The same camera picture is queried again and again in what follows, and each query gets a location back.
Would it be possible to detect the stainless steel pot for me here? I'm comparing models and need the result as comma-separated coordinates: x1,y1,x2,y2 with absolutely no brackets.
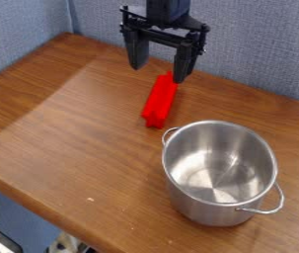
160,120,284,226

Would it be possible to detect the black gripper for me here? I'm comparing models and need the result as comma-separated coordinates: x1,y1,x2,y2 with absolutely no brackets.
120,0,209,84

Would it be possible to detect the pale object under table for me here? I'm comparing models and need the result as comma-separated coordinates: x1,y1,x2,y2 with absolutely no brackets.
45,231,96,253

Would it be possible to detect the red plastic block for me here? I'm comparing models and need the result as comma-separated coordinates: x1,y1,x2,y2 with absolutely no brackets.
141,71,177,128

